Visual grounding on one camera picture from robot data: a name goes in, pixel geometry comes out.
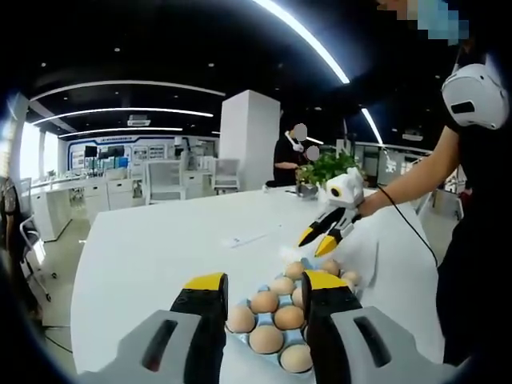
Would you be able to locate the white VR headset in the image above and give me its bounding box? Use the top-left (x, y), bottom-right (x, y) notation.
top-left (439, 63), bottom-right (511, 131)

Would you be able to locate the cluster of brown eggs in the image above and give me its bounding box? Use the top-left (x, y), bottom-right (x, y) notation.
top-left (226, 258), bottom-right (362, 375)

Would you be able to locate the white cabinet row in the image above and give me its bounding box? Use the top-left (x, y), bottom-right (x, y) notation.
top-left (30, 167), bottom-right (149, 241)

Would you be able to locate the black cable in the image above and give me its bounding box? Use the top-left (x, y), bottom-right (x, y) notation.
top-left (375, 184), bottom-right (441, 267)

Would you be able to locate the long ceiling light strip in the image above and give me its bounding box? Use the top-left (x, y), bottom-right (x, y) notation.
top-left (251, 0), bottom-right (351, 85)

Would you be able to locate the white perforated strip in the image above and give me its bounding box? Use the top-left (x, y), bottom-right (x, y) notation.
top-left (221, 231), bottom-right (270, 250)

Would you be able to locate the white table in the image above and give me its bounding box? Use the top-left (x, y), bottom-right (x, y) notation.
top-left (70, 186), bottom-right (447, 384)

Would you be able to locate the black office chair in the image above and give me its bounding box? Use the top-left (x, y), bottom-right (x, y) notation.
top-left (18, 215), bottom-right (53, 305)

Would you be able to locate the person's right hand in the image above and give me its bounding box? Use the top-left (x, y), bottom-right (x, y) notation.
top-left (358, 190), bottom-right (387, 219)

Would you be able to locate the green potted plant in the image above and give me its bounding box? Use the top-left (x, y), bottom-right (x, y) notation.
top-left (294, 150), bottom-right (365, 200)

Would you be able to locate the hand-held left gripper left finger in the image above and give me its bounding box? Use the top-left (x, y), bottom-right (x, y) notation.
top-left (78, 271), bottom-right (230, 384)

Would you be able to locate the white foam egg holder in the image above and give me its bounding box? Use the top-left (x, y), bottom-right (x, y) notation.
top-left (278, 215), bottom-right (382, 291)

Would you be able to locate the blue framed wall display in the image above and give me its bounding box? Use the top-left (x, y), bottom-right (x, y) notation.
top-left (66, 134), bottom-right (221, 171)

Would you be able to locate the curved ceiling light strip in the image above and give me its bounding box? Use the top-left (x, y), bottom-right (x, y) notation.
top-left (59, 126), bottom-right (183, 138)
top-left (34, 106), bottom-right (215, 125)

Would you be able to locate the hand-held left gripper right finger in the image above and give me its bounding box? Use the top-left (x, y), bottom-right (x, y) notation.
top-left (300, 270), bottom-right (447, 384)

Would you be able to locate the white mesh chair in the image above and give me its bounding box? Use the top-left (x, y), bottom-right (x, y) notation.
top-left (146, 159), bottom-right (187, 203)
top-left (211, 158), bottom-right (242, 195)

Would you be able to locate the blue egg tray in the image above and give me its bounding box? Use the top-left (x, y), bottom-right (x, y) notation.
top-left (223, 258), bottom-right (361, 377)

